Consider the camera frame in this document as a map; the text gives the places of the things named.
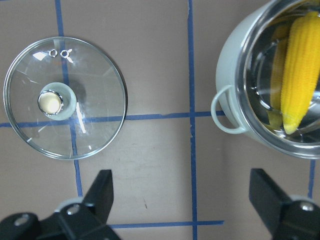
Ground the yellow corn cob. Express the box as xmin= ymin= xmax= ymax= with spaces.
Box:
xmin=268 ymin=11 xmax=320 ymax=135

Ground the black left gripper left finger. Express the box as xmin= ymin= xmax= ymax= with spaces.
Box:
xmin=0 ymin=169 xmax=119 ymax=240

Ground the grey-green cooking pot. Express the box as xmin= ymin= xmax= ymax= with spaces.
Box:
xmin=210 ymin=0 xmax=320 ymax=160

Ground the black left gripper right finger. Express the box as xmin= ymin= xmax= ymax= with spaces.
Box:
xmin=249 ymin=168 xmax=320 ymax=240

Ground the glass pot lid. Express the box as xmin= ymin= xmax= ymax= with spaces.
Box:
xmin=3 ymin=36 xmax=128 ymax=160

